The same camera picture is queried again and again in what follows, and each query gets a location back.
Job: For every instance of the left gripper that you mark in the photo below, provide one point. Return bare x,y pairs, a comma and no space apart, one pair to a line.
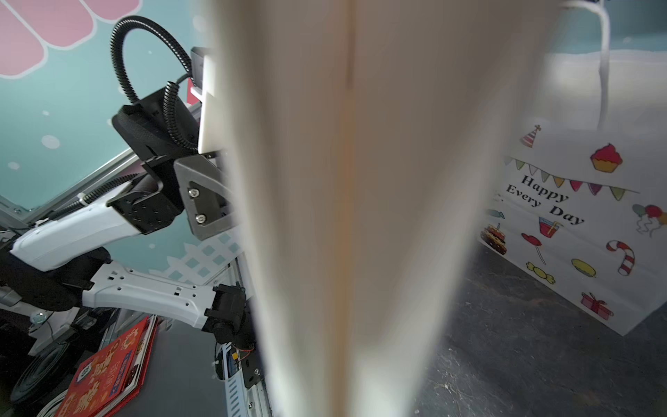
205,189

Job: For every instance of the paper bag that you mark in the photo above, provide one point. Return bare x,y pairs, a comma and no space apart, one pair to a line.
362,139
579,201

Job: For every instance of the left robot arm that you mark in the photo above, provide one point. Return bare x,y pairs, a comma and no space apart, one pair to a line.
62,262

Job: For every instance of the red book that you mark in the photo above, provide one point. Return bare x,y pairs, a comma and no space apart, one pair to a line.
112,376

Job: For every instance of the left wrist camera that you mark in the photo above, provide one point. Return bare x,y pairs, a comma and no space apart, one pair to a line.
206,89

